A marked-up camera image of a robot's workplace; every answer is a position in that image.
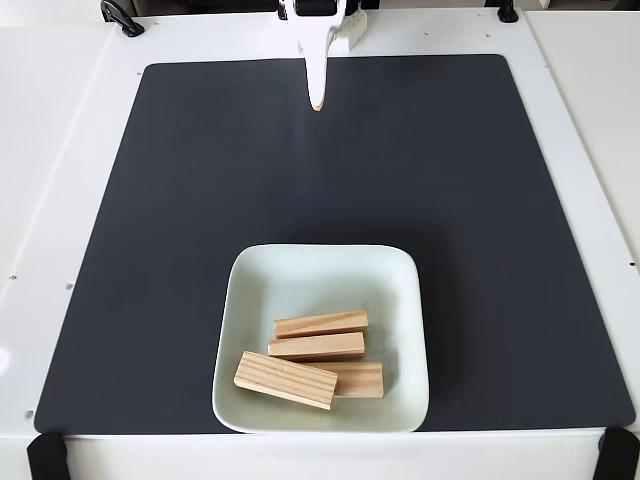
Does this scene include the wooden block dark grain lines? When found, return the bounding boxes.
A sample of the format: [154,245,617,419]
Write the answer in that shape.
[233,349,339,413]

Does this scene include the wooden block with pen mark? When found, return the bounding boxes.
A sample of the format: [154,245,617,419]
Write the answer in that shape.
[304,361,385,400]

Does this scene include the pale green square plate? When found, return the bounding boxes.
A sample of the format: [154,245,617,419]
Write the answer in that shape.
[211,243,431,435]

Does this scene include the black rubber mat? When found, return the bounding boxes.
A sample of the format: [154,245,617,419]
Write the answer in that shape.
[33,53,636,435]

